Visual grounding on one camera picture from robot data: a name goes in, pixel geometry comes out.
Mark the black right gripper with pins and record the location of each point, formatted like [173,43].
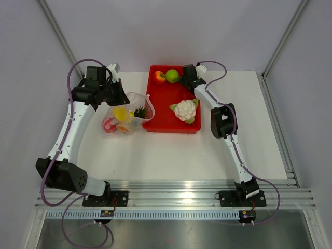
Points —
[181,80]

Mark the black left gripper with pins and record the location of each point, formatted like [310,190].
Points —
[121,98]

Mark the yellow toy mango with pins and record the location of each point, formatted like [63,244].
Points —
[122,114]

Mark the toy cauliflower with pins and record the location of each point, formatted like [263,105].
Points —
[186,110]

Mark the red toy apple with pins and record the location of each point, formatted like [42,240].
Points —
[109,125]

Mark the clear zip top bag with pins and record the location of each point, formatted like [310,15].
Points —
[136,100]

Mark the toy pineapple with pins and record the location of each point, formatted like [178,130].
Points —
[140,116]

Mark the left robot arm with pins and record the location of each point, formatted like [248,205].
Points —
[59,169]

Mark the green toy apple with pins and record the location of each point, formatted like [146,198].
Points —
[172,76]

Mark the red toy tomato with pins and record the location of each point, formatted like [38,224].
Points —
[159,77]

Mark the left circuit board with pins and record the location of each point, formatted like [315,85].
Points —
[107,213]

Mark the circuit board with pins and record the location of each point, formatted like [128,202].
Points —
[107,213]
[247,217]

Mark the right circuit board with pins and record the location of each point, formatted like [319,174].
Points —
[247,217]

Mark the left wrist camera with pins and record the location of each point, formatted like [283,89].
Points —
[114,68]

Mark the left aluminium frame post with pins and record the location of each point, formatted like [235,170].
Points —
[57,30]

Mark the aluminium frame post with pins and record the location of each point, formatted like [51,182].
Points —
[285,37]
[57,30]

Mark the right side aluminium rail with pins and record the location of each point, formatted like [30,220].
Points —
[278,133]

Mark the right aluminium frame post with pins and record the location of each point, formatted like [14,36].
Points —
[285,37]

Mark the white slotted cable duct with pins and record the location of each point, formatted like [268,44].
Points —
[146,214]

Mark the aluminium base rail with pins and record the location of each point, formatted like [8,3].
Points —
[201,195]

